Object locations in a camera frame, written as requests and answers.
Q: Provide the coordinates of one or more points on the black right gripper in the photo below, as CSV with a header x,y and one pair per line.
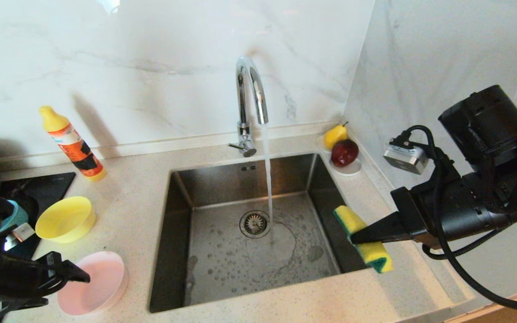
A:
x,y
487,202

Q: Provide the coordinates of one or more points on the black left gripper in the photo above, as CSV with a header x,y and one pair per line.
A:
x,y
11,273

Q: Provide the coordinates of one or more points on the yellow green sponge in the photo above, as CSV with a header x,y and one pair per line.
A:
x,y
375,258

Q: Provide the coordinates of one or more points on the pink plastic bowl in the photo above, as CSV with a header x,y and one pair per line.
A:
x,y
101,282

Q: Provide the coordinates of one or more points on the yellow plastic bowl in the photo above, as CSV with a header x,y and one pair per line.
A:
x,y
63,220

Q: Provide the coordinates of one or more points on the blue plastic bowl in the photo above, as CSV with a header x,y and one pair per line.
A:
x,y
14,215

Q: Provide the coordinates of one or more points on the yellow capped dish soap bottle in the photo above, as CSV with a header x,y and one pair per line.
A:
x,y
73,147

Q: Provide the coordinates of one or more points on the chrome gooseneck faucet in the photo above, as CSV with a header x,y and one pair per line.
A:
x,y
243,130

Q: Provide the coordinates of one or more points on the stainless steel sink basin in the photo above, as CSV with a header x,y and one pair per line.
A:
x,y
222,269

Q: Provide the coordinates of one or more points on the dark red apple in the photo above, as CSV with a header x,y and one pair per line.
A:
x,y
344,152

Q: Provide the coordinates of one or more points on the black induction cooktop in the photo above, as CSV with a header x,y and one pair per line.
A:
x,y
47,186

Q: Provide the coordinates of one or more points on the yellow pear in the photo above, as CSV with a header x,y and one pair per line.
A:
x,y
334,136

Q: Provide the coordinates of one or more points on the running water stream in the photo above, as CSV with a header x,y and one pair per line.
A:
x,y
267,179

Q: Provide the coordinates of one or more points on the round metal drain strainer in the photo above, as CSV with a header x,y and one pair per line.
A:
x,y
254,224

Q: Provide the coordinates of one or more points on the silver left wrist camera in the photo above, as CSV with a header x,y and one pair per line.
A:
x,y
18,235

